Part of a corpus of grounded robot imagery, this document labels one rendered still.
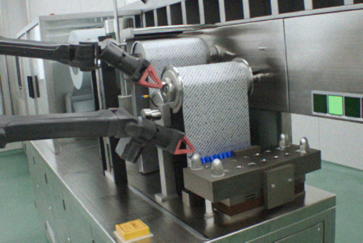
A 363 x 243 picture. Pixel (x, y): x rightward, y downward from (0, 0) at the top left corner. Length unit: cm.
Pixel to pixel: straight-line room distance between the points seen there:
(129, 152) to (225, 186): 28
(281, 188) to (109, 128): 50
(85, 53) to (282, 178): 65
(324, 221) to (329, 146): 321
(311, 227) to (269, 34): 62
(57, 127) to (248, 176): 52
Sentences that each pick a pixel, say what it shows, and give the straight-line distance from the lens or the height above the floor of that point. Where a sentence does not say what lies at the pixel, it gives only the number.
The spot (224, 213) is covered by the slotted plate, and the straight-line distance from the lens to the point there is 118.
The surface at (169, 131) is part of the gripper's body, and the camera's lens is 119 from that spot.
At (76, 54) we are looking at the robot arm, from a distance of 119.
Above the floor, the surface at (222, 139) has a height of 108.
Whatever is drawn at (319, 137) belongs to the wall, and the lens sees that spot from 458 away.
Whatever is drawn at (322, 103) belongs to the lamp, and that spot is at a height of 119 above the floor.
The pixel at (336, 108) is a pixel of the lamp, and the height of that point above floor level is 118.
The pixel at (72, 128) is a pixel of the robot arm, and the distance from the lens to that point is 104.
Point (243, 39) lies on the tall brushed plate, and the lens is 149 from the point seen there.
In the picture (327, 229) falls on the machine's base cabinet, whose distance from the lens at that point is 134.
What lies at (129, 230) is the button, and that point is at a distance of 110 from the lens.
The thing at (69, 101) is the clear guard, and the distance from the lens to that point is 217.
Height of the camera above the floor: 138
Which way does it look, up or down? 8 degrees down
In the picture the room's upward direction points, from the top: 5 degrees counter-clockwise
